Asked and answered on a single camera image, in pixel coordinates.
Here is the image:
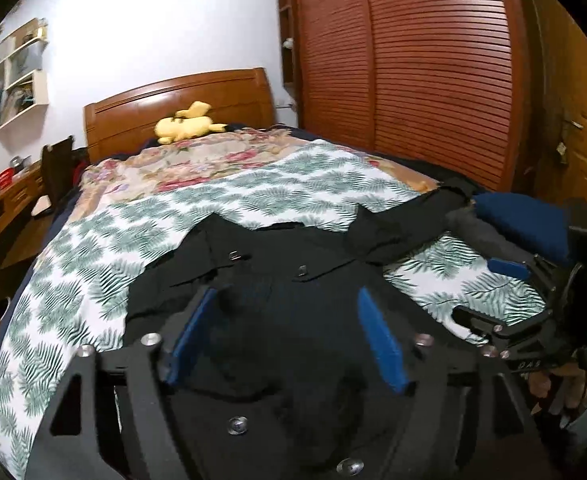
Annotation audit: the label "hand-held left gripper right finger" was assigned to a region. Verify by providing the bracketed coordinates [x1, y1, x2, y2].
[357, 287, 559, 480]

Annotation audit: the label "bed with leaf-print cover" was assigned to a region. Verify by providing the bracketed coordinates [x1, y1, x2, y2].
[0, 137, 547, 476]

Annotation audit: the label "yellow plush toy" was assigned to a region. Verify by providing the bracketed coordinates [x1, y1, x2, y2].
[154, 101, 226, 145]

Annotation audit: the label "wooden door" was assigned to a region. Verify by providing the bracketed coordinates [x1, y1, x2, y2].
[523, 0, 587, 241]

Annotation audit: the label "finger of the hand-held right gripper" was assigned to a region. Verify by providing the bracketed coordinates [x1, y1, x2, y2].
[488, 255, 569, 291]
[451, 306, 559, 356]

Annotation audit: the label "white wall shelf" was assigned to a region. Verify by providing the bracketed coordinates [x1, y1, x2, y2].
[0, 17, 51, 133]

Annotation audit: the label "folded blue clothes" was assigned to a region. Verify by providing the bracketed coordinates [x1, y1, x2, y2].
[473, 191, 574, 267]

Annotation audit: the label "floral quilt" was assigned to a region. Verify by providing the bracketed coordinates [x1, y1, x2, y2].
[80, 127, 439, 206]

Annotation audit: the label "person's right hand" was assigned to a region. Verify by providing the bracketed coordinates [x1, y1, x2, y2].
[527, 357, 587, 417]

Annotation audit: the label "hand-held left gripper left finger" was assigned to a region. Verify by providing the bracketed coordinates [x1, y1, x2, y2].
[26, 287, 219, 480]

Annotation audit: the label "dark wooden chair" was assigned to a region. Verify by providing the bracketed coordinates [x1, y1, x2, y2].
[32, 135, 90, 219]

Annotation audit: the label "wooden slatted wardrobe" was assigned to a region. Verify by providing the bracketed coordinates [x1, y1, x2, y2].
[276, 0, 530, 192]

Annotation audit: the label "wooden headboard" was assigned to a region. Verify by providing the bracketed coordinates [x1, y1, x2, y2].
[83, 67, 276, 163]

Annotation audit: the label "black garment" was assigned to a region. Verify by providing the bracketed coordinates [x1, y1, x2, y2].
[123, 182, 474, 461]

